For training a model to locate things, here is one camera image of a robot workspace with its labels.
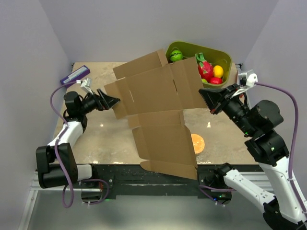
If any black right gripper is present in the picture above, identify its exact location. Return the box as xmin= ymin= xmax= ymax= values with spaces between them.
xmin=199 ymin=81 xmax=256 ymax=135

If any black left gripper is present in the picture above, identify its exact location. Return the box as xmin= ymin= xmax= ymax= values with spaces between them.
xmin=79 ymin=89 xmax=120 ymax=115

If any brown cardboard box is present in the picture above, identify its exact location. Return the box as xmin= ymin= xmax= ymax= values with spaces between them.
xmin=105 ymin=50 xmax=206 ymax=180

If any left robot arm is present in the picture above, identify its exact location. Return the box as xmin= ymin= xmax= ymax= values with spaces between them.
xmin=35 ymin=89 xmax=120 ymax=189

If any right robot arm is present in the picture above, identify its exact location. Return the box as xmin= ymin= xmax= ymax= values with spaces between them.
xmin=199 ymin=84 xmax=307 ymax=230

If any purple rectangular box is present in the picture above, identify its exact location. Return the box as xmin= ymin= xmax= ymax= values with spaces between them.
xmin=60 ymin=65 xmax=90 ymax=85

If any red apple toy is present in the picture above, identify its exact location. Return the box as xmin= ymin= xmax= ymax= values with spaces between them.
xmin=209 ymin=77 xmax=223 ymax=85

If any yellow orange fruit toy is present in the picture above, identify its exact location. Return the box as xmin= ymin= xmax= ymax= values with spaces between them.
xmin=213 ymin=65 xmax=224 ymax=78

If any pink dragon fruit toy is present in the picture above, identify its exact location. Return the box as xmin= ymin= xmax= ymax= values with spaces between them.
xmin=195 ymin=53 xmax=213 ymax=82

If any green plastic basket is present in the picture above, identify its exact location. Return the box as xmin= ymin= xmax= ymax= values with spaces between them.
xmin=166 ymin=41 xmax=232 ymax=88

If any orange round disc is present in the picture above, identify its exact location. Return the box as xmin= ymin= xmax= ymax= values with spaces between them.
xmin=191 ymin=134 xmax=205 ymax=155

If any green watermelon toy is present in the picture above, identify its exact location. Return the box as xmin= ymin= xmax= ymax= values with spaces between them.
xmin=169 ymin=48 xmax=183 ymax=62

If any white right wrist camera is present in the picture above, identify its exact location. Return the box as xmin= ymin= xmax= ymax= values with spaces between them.
xmin=232 ymin=69 xmax=258 ymax=98

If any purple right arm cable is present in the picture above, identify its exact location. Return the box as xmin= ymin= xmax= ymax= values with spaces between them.
xmin=198 ymin=81 xmax=307 ymax=215

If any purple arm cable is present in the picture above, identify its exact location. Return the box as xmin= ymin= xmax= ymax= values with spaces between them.
xmin=49 ymin=80 xmax=110 ymax=208
xmin=198 ymin=81 xmax=307 ymax=215

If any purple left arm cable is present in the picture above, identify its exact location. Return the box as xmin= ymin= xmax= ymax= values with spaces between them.
xmin=49 ymin=80 xmax=110 ymax=208

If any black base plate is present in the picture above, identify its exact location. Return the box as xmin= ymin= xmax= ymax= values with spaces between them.
xmin=71 ymin=163 xmax=240 ymax=204

